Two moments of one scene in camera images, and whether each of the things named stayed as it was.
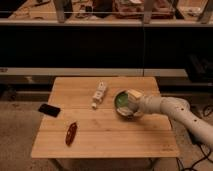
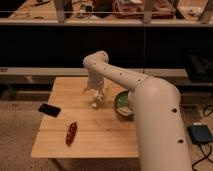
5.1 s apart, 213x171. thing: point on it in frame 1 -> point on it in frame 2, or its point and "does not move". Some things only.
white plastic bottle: (99, 93) does not move
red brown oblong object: (71, 133) does not move
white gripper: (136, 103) -> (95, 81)
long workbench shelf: (111, 13) does not move
